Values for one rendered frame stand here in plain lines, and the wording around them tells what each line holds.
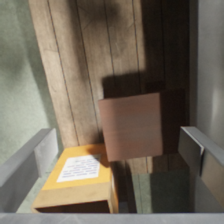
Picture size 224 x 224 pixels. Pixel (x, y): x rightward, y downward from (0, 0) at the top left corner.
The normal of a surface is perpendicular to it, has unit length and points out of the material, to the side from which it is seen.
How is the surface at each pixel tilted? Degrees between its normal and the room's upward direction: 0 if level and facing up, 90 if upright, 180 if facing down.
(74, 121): 0
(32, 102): 0
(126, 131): 0
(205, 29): 31
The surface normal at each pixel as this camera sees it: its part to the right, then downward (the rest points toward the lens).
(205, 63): -0.52, 0.32
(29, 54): -0.02, 0.29
